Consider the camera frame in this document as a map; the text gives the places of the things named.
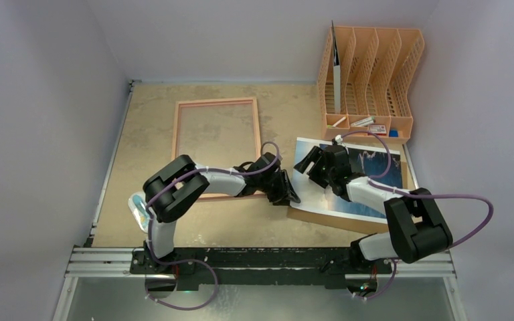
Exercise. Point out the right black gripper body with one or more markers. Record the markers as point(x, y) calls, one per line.
point(320, 166)

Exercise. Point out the orange plastic file organizer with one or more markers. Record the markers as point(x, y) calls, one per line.
point(378, 65)

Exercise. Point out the red white small box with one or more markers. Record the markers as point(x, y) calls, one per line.
point(378, 129)

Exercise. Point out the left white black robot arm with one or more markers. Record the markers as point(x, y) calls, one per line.
point(171, 192)

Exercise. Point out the white marker pen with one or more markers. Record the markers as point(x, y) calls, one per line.
point(339, 121)

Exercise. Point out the white folder in organizer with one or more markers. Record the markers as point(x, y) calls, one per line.
point(336, 73)

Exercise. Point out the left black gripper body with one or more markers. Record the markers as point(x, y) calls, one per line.
point(275, 187)

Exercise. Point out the blue tape dispenser pack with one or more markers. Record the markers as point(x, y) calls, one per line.
point(136, 203)

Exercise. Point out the pink wooden picture frame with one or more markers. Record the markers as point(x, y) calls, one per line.
point(216, 133)

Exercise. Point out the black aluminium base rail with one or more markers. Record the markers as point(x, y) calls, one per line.
point(329, 267)

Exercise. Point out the white red glue stick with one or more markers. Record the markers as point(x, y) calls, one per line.
point(363, 122)

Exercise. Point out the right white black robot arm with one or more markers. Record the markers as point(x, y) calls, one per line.
point(416, 227)

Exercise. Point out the blue landscape photo print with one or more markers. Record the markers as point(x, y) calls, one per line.
point(370, 160)

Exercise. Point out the brown frame backing board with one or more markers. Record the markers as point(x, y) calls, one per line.
point(328, 219)

